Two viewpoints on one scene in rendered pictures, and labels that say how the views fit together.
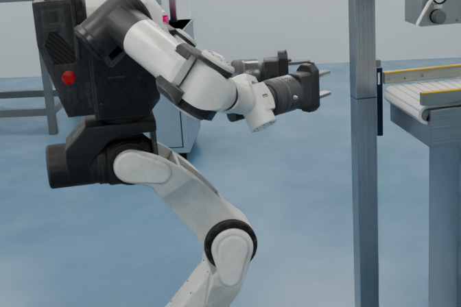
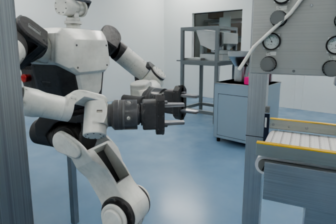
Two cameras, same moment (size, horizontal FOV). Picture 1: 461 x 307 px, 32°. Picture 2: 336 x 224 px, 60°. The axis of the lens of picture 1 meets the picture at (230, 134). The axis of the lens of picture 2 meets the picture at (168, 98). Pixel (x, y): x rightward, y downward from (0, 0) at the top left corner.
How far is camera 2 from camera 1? 1.48 m
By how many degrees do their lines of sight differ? 34
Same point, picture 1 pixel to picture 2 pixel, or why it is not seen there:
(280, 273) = not seen: outside the picture
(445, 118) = (281, 174)
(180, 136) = not seen: hidden behind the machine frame
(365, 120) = (252, 154)
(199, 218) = (101, 189)
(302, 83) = (144, 109)
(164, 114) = not seen: hidden behind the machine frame
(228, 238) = (108, 210)
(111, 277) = (167, 198)
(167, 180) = (77, 157)
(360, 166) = (245, 189)
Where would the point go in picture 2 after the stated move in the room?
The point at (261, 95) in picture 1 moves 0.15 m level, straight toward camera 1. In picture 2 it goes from (95, 110) to (46, 121)
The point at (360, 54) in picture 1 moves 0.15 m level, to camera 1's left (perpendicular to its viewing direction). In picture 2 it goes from (251, 99) to (211, 95)
